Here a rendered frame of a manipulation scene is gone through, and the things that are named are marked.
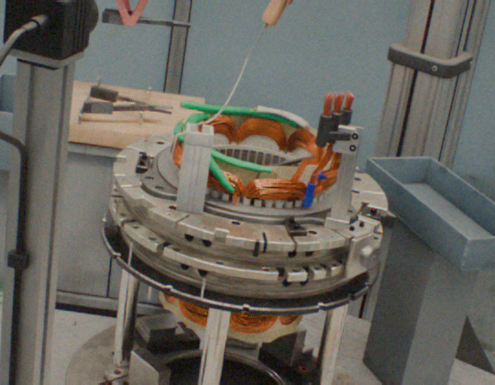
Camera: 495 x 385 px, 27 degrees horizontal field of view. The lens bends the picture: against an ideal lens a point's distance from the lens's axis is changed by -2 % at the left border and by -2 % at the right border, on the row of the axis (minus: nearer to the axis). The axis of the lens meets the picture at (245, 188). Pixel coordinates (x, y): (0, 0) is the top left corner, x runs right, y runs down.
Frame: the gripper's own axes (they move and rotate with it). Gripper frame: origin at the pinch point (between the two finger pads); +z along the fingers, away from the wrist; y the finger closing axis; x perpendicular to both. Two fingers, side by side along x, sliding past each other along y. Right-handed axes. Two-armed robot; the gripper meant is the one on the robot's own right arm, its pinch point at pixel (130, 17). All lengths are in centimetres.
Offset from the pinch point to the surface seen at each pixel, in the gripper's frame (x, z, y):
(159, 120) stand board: 5.8, 12.0, 7.6
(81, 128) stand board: -4.1, 12.2, 13.9
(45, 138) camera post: 1, -12, 79
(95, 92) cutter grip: -3.4, 9.5, 6.1
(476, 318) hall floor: 108, 121, -143
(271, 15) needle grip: 17.7, -10.6, 31.8
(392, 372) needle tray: 41, 38, 24
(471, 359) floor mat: 100, 120, -115
